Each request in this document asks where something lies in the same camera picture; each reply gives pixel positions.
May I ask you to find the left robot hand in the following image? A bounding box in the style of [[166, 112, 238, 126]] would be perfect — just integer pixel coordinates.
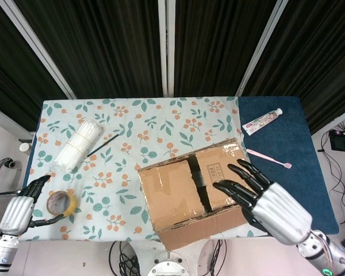
[[0, 175, 65, 236]]

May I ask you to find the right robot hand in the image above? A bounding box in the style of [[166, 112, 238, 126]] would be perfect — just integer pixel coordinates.
[[212, 159, 313, 246]]

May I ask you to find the brown cardboard shipping box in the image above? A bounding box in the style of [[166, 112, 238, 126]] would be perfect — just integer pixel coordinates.
[[137, 137, 258, 251]]

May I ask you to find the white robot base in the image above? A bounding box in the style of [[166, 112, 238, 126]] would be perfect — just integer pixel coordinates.
[[146, 248, 191, 276]]

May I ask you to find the chrome office chair base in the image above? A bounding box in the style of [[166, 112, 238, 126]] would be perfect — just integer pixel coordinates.
[[0, 157, 22, 239]]

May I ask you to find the roll of clear tape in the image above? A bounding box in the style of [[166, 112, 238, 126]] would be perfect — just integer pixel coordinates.
[[46, 190, 79, 217]]

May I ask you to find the pink toothbrush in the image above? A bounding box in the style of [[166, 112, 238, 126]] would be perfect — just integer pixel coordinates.
[[246, 148, 293, 170]]

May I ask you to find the bundle of white straws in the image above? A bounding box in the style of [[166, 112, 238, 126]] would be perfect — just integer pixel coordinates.
[[52, 120, 105, 174]]

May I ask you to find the white toothpaste tube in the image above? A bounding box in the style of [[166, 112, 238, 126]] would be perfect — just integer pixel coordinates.
[[241, 108, 283, 136]]

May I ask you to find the black electronic device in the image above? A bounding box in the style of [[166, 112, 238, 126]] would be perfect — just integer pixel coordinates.
[[328, 129, 345, 152]]

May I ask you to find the thin black pencil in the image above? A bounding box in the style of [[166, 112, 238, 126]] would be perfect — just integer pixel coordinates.
[[86, 133, 120, 158]]

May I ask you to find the floral orange fruit tablecloth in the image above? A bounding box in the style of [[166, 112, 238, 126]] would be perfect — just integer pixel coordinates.
[[18, 97, 270, 242]]

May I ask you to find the black cable bundle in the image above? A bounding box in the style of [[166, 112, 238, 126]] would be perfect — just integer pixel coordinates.
[[108, 240, 142, 276]]

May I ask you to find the white frame post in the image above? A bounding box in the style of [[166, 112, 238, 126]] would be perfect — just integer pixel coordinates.
[[235, 0, 290, 97], [157, 0, 177, 97], [0, 0, 77, 100]]

